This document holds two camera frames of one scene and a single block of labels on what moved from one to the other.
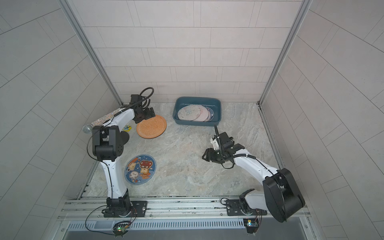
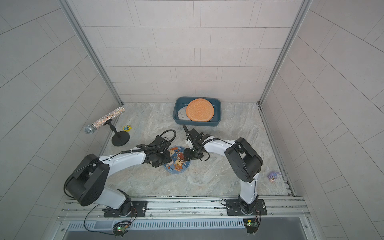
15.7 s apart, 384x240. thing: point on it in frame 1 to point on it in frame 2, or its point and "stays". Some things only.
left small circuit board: x=120 y=228 stays
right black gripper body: x=216 y=156 to x=194 y=153
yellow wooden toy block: x=127 y=128 stays
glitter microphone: x=88 y=129 stays
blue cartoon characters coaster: x=139 y=169 to x=178 y=165
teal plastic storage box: x=198 y=111 stays
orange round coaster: x=151 y=128 to x=200 y=110
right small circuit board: x=252 y=225 stays
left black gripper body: x=145 y=114 to x=162 y=158
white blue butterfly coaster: x=189 y=112 stays
